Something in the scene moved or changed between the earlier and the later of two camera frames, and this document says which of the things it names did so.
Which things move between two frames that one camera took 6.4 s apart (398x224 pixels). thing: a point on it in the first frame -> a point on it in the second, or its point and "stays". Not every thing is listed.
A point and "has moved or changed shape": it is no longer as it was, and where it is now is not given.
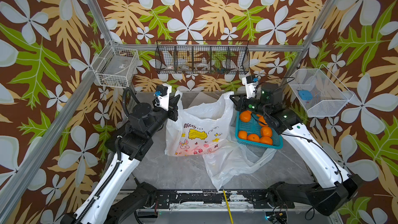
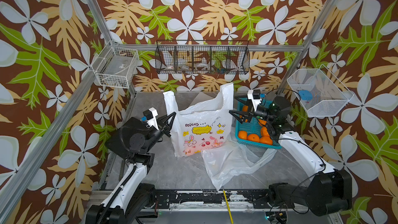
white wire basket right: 321,94 stays
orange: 266,131 stays
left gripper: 170,112 -> 166,127
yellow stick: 227,205 stays
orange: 266,140 stays
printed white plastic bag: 200,129 has moved or changed shape
